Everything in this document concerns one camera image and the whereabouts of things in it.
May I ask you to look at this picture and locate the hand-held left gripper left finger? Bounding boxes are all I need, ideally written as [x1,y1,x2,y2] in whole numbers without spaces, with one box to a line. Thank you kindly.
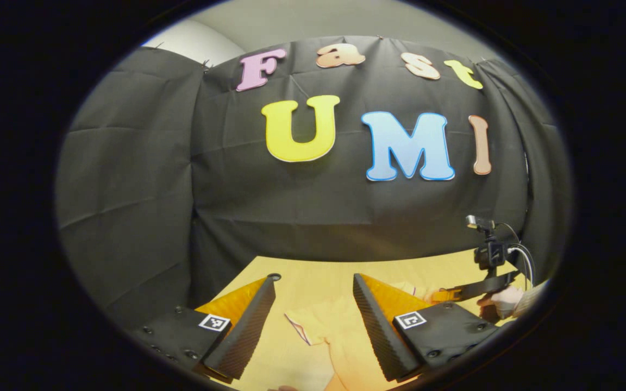
[131,275,277,383]

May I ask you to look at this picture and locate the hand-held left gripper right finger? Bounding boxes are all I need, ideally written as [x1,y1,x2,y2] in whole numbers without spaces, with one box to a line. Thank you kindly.
[353,273,501,382]

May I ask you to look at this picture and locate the light orange T-shirt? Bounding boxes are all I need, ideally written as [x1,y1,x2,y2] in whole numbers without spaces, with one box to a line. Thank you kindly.
[285,280,455,391]

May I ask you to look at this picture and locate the black backdrop cloth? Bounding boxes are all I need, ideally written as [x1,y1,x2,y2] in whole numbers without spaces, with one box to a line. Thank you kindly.
[55,35,572,332]

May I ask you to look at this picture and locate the thin gripper cable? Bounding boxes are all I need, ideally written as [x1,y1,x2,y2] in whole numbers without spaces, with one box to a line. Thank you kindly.
[498,222,536,289]

